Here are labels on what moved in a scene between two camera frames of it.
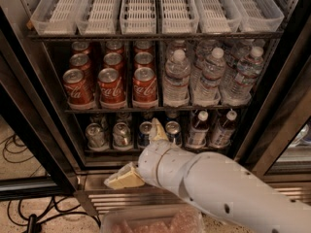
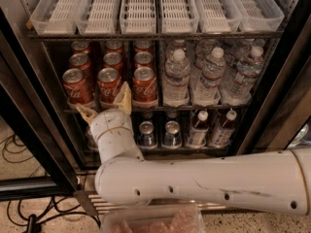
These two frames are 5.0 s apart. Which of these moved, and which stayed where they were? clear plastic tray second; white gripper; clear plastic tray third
Moved: white gripper
Stayed: clear plastic tray third; clear plastic tray second
